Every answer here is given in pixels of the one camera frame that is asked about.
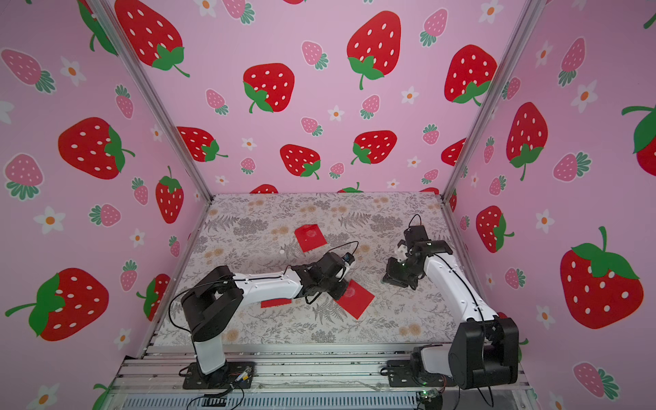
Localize red envelope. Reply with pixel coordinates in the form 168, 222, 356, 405
261, 298, 292, 309
295, 224, 327, 253
337, 280, 375, 319

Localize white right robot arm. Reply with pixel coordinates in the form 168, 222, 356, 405
383, 225, 519, 390

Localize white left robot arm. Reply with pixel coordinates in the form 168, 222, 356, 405
180, 251, 355, 376

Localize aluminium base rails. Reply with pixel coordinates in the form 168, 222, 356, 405
99, 343, 538, 409

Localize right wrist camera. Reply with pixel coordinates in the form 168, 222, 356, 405
395, 244, 408, 262

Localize black left camera cable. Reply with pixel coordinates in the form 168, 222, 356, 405
327, 240, 360, 257

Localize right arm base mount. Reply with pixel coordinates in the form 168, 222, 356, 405
379, 343, 456, 389

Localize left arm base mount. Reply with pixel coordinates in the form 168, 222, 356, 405
183, 361, 256, 391

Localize aluminium frame post right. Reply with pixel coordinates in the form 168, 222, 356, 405
442, 0, 546, 204

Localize aluminium frame post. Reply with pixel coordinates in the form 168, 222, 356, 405
442, 0, 546, 204
89, 0, 213, 203

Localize aluminium frame post left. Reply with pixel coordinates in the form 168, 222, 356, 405
89, 0, 213, 203

